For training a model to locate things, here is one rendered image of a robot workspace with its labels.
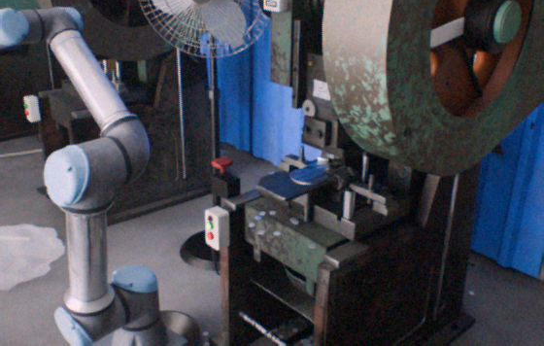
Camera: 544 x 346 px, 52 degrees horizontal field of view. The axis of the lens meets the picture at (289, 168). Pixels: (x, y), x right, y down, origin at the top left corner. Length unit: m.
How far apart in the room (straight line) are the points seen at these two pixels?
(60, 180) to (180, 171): 2.23
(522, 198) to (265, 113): 1.85
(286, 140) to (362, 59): 2.60
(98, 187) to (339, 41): 0.60
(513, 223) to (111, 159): 2.10
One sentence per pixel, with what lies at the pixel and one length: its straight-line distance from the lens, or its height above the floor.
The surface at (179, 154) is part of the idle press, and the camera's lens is 3.38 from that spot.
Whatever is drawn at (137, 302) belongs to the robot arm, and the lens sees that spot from 1.52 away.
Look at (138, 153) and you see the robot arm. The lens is 1.28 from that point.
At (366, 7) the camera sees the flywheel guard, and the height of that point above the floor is 1.38.
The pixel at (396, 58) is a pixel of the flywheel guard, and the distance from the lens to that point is 1.22.
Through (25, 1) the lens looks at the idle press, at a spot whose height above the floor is 1.02.
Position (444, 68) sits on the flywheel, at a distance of 1.53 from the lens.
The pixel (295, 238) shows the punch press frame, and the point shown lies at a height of 0.62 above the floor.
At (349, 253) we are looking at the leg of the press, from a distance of 1.69.
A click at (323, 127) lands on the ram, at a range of 1.75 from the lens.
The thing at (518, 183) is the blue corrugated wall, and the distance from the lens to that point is 2.82.
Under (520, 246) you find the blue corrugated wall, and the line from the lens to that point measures 2.96.
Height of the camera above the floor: 1.51
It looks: 23 degrees down
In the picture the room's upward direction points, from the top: 2 degrees clockwise
